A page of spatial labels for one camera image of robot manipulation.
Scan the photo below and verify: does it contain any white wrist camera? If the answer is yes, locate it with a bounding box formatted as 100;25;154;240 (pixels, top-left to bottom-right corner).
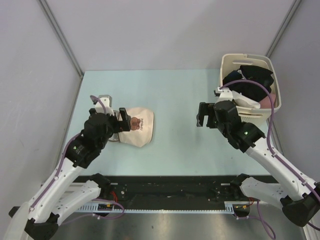
94;94;115;115
214;87;234;102

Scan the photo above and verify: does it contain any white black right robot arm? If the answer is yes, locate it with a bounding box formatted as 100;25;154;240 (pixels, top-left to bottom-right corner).
196;100;320;227

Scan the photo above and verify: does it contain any aluminium frame post left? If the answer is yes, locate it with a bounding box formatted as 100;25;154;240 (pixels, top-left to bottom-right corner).
36;0;84;79

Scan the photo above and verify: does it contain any black garment from bag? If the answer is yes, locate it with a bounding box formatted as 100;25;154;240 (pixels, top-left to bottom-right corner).
222;65;274;102

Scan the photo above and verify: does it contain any cream plastic laundry basket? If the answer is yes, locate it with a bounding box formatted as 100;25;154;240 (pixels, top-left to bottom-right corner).
219;53;282;126

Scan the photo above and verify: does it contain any grey slotted cable duct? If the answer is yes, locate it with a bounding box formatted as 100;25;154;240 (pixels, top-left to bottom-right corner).
75;201;251;214

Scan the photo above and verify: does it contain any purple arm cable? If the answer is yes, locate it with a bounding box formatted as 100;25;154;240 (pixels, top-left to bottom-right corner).
28;94;126;225
219;79;320;240

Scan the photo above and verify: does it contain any aluminium frame post right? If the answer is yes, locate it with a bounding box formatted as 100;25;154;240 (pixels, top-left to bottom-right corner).
265;0;304;58

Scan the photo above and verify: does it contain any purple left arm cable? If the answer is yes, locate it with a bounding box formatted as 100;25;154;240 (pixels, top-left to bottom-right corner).
28;94;126;225

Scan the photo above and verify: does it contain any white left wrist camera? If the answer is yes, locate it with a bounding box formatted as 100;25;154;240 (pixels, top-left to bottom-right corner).
94;94;115;115

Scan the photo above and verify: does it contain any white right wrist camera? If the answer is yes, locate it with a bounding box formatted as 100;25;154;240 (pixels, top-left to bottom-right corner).
214;87;234;102

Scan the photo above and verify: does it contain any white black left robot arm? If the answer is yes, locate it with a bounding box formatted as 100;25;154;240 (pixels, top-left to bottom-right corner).
4;107;131;240

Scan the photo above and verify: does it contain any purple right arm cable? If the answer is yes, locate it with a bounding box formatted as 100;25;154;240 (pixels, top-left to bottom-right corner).
219;79;320;240

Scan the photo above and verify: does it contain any aluminium frame post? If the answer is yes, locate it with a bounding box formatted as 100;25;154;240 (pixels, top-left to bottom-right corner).
36;0;84;79
265;0;304;58

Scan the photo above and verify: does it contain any white garment in basket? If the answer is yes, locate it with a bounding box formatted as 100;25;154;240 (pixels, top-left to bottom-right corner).
232;90;261;109

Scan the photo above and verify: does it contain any pink bra cup in basket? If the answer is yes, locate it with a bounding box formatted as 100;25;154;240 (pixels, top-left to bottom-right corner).
259;93;276;109

